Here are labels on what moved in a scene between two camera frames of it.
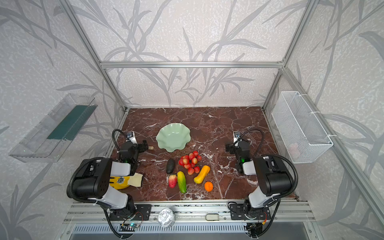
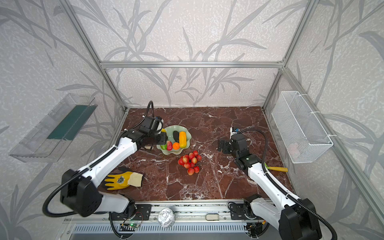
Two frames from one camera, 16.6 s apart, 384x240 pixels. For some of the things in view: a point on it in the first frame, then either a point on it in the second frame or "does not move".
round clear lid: [166, 217] does not move
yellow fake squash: [202, 174] to [182, 139]
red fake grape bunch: [189, 162] does not move
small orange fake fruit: [208, 186] to [176, 145]
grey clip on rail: [212, 217] does not move
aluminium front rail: [292, 211] does not move
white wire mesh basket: [303, 131] does not move
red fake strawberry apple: [172, 181] to [169, 145]
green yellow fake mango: [181, 181] to [163, 146]
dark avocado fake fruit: [170, 166] to [176, 136]
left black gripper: [141, 146] to [162, 138]
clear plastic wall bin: [47, 141] does not move
